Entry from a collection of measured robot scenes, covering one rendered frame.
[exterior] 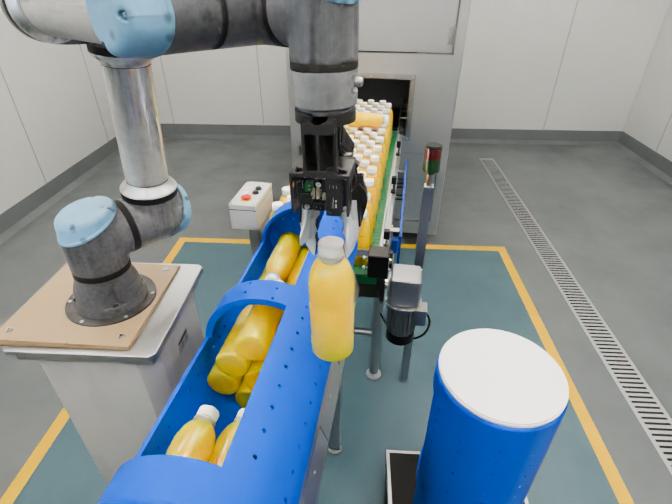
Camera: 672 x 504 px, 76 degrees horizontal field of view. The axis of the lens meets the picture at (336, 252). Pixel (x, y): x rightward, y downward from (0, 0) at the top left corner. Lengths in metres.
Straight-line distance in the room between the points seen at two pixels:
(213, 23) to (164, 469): 0.55
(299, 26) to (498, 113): 5.35
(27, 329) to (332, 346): 0.67
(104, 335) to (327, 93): 0.72
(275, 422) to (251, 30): 0.55
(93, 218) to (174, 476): 0.52
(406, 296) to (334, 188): 1.13
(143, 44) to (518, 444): 0.94
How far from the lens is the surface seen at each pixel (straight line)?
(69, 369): 1.10
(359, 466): 2.07
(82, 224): 0.96
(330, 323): 0.66
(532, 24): 5.66
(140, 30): 0.46
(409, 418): 2.22
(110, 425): 1.22
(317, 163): 0.49
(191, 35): 0.49
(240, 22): 0.52
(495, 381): 1.04
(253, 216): 1.55
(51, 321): 1.11
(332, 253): 0.60
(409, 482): 1.89
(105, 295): 1.03
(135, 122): 0.93
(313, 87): 0.48
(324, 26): 0.47
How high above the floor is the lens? 1.79
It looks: 33 degrees down
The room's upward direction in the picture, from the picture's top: straight up
